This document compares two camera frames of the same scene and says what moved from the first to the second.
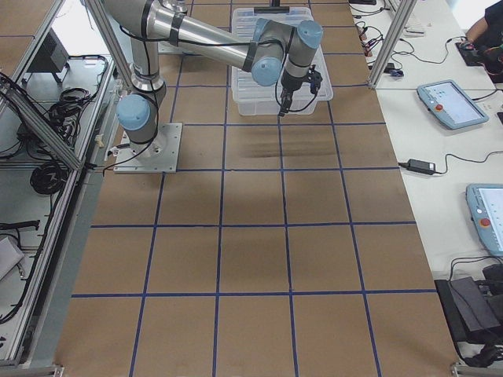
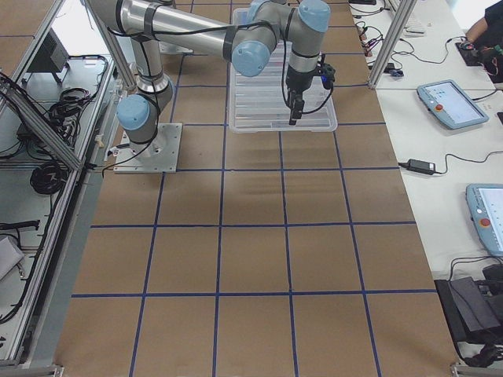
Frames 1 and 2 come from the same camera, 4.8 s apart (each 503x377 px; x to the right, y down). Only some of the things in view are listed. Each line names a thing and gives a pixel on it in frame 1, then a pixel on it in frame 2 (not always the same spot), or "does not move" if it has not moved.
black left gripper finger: [286, 98] to [296, 105]
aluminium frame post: [405, 10] does not move
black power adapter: [426, 167] does not move
